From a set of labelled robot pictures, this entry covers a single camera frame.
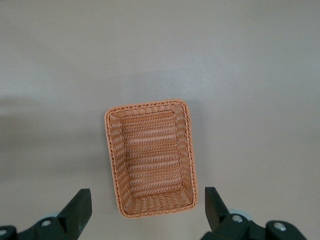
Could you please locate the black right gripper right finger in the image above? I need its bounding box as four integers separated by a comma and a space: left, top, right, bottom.
204, 186, 307, 240

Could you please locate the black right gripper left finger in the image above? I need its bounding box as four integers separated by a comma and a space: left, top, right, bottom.
0, 188, 94, 240

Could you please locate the brown deep wicker basket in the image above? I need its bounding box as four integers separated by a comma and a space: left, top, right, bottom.
103, 98, 199, 217

